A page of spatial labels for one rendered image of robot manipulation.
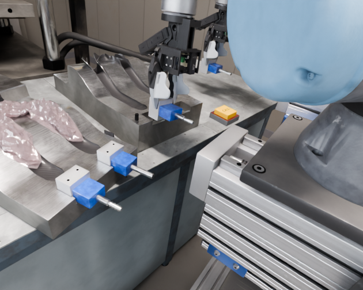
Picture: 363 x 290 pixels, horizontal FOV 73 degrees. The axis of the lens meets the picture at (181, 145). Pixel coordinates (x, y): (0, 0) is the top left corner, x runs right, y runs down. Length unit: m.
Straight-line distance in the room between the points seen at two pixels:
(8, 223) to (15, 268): 0.15
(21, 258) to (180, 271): 0.88
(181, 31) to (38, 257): 0.60
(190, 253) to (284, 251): 1.05
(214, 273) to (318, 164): 0.89
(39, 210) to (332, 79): 0.46
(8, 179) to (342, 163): 0.54
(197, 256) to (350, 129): 1.22
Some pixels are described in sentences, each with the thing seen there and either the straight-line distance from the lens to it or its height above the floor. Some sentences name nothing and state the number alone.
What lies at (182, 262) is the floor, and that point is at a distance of 1.41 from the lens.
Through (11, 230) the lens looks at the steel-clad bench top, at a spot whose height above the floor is 0.80.
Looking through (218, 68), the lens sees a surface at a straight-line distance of 1.02.
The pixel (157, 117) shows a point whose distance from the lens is 0.63.
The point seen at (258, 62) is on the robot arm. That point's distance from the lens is 0.20.
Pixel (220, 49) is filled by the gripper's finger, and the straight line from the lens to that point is 1.05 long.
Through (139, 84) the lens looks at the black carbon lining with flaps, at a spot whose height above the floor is 0.89.
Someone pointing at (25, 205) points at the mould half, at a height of 0.86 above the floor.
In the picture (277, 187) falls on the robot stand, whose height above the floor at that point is 1.04.
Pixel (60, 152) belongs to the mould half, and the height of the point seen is 0.86.
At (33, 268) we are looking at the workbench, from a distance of 0.73.
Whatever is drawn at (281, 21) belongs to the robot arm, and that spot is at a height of 1.20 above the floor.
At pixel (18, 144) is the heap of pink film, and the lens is 0.60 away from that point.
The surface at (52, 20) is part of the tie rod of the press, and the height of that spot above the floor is 0.99.
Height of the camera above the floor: 1.22
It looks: 35 degrees down
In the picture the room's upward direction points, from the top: 9 degrees clockwise
